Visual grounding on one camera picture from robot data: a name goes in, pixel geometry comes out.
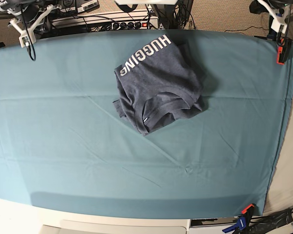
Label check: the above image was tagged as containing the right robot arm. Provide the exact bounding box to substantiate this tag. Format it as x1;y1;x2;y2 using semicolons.
0;0;62;35

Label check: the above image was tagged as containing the orange black clamp top right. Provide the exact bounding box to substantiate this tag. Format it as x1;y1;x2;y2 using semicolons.
276;38;292;65

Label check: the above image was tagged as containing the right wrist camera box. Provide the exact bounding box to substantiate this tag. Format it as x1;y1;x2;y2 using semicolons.
19;35;36;48

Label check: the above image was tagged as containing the black cable bundle bottom right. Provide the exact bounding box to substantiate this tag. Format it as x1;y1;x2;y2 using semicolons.
246;206;293;234

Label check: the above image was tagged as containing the black camera cable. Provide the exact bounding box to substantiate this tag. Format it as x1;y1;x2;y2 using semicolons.
19;4;37;61
275;4;293;47

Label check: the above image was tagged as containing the teal table cloth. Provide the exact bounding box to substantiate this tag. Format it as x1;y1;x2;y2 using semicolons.
0;30;293;219

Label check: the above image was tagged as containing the black power strip red switch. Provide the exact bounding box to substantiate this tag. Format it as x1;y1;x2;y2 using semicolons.
110;21;158;31

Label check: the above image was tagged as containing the white overhead camera mount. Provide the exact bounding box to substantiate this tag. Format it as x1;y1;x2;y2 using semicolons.
115;0;178;5

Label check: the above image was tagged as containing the blue orange clamp bottom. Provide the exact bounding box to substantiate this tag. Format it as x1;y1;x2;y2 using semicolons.
222;203;256;234

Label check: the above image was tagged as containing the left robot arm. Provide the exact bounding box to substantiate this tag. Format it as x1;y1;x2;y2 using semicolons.
249;0;293;29

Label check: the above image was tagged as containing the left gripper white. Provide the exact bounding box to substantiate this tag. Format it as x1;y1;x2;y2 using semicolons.
249;0;287;27

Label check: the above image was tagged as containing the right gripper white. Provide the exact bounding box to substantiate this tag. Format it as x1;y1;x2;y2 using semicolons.
7;4;61;36

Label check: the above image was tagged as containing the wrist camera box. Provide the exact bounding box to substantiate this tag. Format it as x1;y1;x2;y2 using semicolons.
271;19;288;34
19;35;36;48

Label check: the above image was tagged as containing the blue-grey heathered T-shirt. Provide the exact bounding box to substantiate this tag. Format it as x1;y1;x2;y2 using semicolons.
113;34;203;135

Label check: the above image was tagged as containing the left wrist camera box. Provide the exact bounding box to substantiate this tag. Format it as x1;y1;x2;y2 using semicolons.
271;19;288;34

